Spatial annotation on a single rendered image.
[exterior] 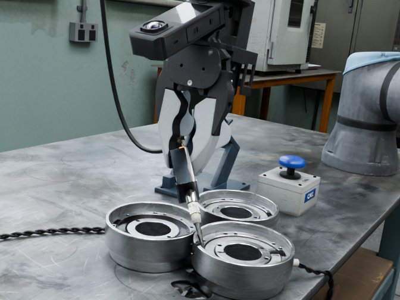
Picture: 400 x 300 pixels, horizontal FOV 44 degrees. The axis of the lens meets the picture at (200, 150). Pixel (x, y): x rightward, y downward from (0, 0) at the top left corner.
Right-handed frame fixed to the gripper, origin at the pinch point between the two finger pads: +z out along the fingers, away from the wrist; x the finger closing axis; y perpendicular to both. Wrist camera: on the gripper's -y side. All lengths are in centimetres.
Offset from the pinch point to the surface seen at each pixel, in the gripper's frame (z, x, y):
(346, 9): -84, 113, 366
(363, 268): 26, -9, 67
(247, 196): 4.6, -3.3, 12.1
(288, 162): 0.0, -4.8, 20.2
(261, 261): 7.0, -13.1, -1.9
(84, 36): -18, 154, 125
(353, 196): 5.0, -10.9, 35.4
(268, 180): 3.0, -2.8, 19.0
